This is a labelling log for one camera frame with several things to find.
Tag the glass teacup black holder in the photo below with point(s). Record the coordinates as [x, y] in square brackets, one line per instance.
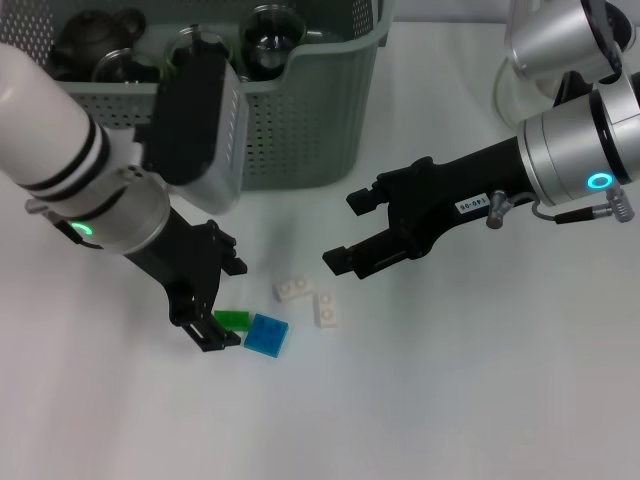
[177, 47]
[270, 42]
[120, 67]

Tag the grey-green perforated storage bin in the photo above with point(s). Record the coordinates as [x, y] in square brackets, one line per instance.
[310, 125]

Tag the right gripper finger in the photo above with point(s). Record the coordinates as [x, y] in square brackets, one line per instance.
[362, 202]
[340, 260]

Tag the white two-stud brick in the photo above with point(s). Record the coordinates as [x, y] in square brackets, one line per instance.
[329, 310]
[294, 289]

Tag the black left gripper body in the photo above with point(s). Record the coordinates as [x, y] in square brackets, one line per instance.
[190, 265]

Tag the blue square plate brick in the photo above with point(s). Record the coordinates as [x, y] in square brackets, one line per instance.
[267, 336]

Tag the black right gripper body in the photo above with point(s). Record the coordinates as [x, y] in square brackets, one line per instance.
[450, 190]

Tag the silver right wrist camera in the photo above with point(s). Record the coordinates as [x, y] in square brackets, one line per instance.
[550, 40]

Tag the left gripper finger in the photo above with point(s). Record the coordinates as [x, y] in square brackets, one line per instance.
[212, 337]
[234, 262]

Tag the black clay teapot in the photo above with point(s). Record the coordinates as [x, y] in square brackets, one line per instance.
[90, 32]

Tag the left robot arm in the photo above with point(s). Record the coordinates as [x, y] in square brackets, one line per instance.
[40, 115]

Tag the green brick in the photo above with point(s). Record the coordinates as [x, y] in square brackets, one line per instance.
[234, 319]

